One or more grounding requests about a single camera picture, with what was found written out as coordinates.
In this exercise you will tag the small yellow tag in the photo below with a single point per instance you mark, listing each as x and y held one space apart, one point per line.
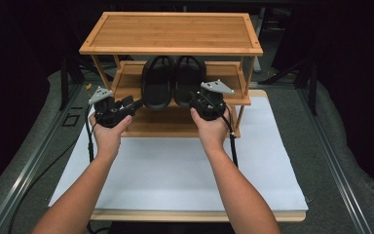
88 86

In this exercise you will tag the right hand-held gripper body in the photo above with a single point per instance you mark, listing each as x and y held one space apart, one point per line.
211 105

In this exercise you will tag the grey metal floor rail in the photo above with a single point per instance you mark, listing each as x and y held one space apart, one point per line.
29 169
334 162

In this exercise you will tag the wooden three-tier shoe rack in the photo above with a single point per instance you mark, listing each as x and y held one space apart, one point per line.
175 32

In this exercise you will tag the black rubber slipper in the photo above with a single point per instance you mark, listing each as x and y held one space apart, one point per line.
186 81
157 84

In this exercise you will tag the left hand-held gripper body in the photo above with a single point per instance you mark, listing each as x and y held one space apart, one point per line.
108 112

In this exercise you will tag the person's left hand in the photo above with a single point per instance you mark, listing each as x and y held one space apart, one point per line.
108 139

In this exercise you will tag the black metal stand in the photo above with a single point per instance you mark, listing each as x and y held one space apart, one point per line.
312 91
65 84

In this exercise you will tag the white table mat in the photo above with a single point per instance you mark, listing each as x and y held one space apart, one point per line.
168 175

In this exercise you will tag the person's right hand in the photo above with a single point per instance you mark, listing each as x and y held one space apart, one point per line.
214 133

